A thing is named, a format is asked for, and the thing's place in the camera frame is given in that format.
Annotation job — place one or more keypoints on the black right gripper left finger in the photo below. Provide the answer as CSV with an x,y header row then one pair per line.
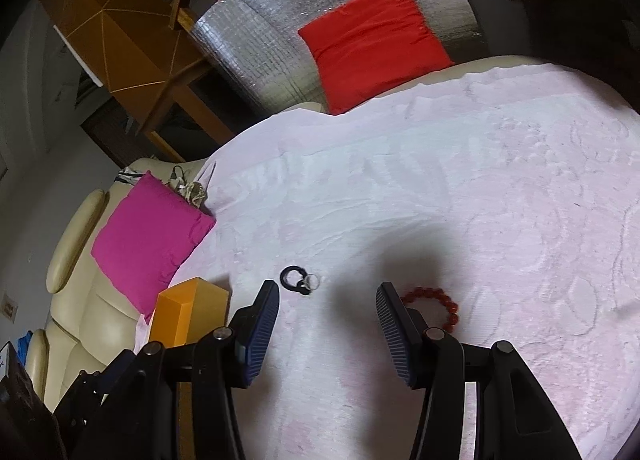
x,y
123,411

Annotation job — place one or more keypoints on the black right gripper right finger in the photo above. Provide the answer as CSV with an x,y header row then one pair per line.
x,y
515,418

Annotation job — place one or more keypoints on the orange tray box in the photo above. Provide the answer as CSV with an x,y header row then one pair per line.
x,y
184,314

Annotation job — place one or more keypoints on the cream leather sofa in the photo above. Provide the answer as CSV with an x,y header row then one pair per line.
x,y
90,321

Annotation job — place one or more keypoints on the magenta pillow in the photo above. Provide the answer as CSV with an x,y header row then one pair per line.
x,y
146,239

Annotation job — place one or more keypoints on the patterned grey cloth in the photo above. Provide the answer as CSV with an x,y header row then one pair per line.
x,y
192,192

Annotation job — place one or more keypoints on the pink white blanket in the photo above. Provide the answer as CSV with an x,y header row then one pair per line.
x,y
515,190

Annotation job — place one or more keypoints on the red pillow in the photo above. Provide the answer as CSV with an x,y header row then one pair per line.
x,y
366,47

